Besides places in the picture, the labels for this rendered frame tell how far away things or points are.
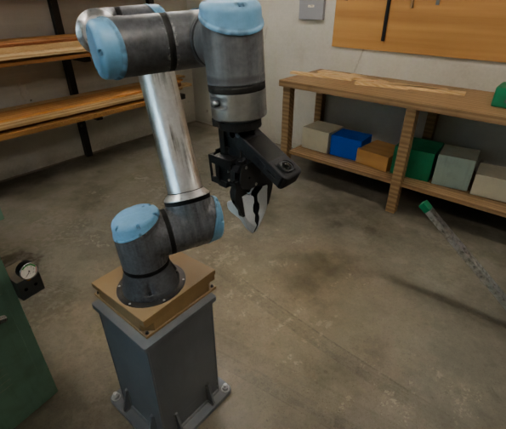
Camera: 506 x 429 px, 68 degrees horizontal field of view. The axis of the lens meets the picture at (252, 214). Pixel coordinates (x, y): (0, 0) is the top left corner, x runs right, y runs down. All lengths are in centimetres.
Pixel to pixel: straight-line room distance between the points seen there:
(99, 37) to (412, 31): 294
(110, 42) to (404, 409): 166
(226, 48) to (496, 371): 188
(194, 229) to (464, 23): 261
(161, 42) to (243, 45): 15
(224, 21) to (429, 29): 286
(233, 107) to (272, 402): 138
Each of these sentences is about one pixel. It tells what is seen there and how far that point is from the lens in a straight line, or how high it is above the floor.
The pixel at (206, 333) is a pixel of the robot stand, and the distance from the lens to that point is 145.
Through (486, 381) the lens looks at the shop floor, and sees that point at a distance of 208.
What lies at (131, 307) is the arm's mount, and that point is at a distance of 127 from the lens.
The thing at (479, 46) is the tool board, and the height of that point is 114.
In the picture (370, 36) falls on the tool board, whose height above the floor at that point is 115.
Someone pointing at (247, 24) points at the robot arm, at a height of 144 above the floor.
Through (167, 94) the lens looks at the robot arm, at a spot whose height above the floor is 121.
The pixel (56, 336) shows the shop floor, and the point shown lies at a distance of 219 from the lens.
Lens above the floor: 148
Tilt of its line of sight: 31 degrees down
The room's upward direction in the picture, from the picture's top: straight up
